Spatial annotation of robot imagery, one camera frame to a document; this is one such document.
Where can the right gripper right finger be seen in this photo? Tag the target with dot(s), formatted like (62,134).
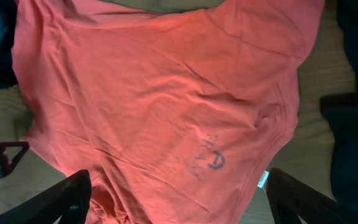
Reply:
(293,202)

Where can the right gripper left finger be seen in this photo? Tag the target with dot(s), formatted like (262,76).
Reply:
(66,202)

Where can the red printed t-shirt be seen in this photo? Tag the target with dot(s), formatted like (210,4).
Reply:
(175,116)

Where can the black garment with white logo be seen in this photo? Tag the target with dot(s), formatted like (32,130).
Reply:
(341,113)

